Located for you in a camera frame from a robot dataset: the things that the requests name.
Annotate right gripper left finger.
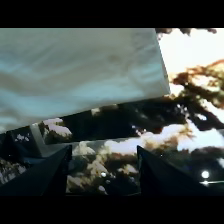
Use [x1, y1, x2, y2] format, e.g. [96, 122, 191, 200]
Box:
[0, 143, 73, 197]

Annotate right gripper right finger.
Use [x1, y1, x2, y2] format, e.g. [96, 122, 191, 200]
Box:
[136, 145, 224, 197]

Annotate cream shirt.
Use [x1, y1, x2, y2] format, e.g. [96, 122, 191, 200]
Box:
[0, 28, 172, 134]

